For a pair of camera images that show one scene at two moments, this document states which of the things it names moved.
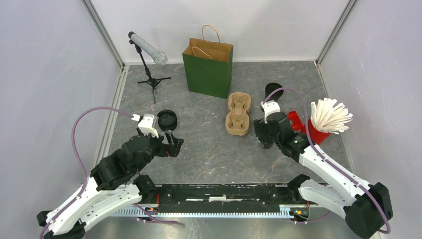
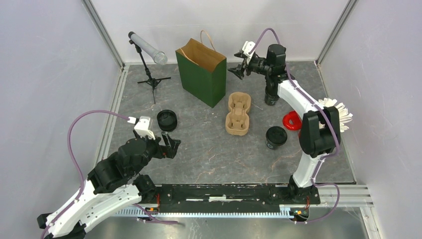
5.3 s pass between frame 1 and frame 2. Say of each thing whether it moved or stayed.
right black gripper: moved
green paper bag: moved
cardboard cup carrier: stayed
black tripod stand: stayed
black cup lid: stayed
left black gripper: stayed
